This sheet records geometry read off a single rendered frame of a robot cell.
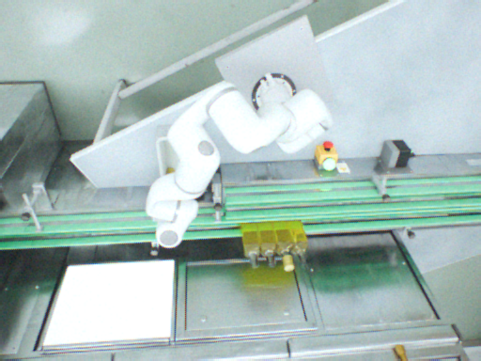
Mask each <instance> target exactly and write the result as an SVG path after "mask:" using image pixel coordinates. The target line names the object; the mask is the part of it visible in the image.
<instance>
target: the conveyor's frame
mask: <svg viewBox="0 0 481 361"><path fill-rule="evenodd" d="M408 166H410V167H411V170H412V171H413V172H414V174H386V172H385V171H384V169H383V167H382V166H381V165H380V162H379V161H378V160H377V158H376V157H373V158H339V159H337V162H336V167H337V169H338V171H339V174H340V176H341V177H319V175H318V173H317V170H316V167H315V166H314V164H313V162H312V160H304V161H268V162H247V163H233V164H220V167H221V184H222V203H221V205H222V206H225V204H223V187H233V186H242V188H243V186H249V185H280V184H283V185H284V184H296V183H312V182H328V181H351V182H353V181H370V179H369V178H368V177H370V176H372V175H379V176H380V180H383V177H387V180H389V179H405V178H436V177H452V176H467V175H481V174H480V171H481V152H477V153H460V154H442V155H415V156H414V157H411V159H409V161H408ZM212 184H213V183H209V185H208V191H206V192H204V193H203V194H202V195H201V196H198V197H197V198H194V200H195V201H197V205H198V208H201V207H213V205H215V204H214V203H213V192H212ZM150 187H151V185H147V186H132V187H116V188H100V189H68V190H52V191H48V193H49V194H58V198H57V200H56V201H55V204H53V207H52V208H41V207H40V204H39V201H38V200H37V201H36V203H35V206H36V209H35V211H34V213H35V215H57V214H71V213H85V212H91V213H92V212H101V213H103V212H127V211H142V210H145V209H146V203H147V196H148V193H149V191H150ZM23 194H27V197H28V199H29V201H30V200H31V199H32V198H33V196H34V192H20V193H0V217H13V216H21V215H22V214H23V213H24V212H25V209H24V207H25V205H26V203H25V200H24V199H23Z"/></svg>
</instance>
